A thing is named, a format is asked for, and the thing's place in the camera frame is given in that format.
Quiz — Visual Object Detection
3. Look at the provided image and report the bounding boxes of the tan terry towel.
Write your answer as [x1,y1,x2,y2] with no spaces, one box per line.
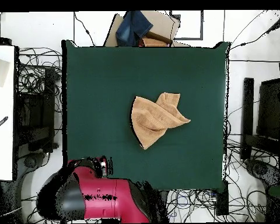
[129,92,191,151]

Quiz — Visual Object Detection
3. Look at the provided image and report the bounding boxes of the white side table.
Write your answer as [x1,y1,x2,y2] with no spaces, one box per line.
[0,45,16,181]

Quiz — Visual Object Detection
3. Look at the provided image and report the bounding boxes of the dark green table cloth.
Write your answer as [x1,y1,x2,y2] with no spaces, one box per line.
[61,39,230,192]

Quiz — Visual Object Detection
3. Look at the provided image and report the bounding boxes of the black striped stick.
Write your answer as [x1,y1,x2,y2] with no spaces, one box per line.
[0,115,9,135]

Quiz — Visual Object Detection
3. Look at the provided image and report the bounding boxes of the blue denim jeans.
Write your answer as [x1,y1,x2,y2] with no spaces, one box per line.
[115,10,154,47]

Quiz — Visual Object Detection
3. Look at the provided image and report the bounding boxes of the brown cardboard box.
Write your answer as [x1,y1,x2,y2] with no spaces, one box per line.
[103,10,191,47]

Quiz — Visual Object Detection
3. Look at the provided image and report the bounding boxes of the black cable tangle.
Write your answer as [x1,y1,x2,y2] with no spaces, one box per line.
[223,100,280,223]
[17,46,63,113]
[165,188,225,223]

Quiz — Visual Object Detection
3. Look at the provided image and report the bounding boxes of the black metal frame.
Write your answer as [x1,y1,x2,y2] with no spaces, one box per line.
[239,77,280,162]
[13,67,59,153]

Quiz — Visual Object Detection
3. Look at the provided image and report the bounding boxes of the thin black cable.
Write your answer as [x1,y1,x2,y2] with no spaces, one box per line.
[73,11,96,47]

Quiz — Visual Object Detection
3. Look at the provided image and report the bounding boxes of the grey square frame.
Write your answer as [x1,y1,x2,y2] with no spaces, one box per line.
[170,10,204,41]

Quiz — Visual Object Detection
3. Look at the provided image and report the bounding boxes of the black cable with connector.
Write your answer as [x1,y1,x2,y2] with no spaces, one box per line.
[230,10,280,50]

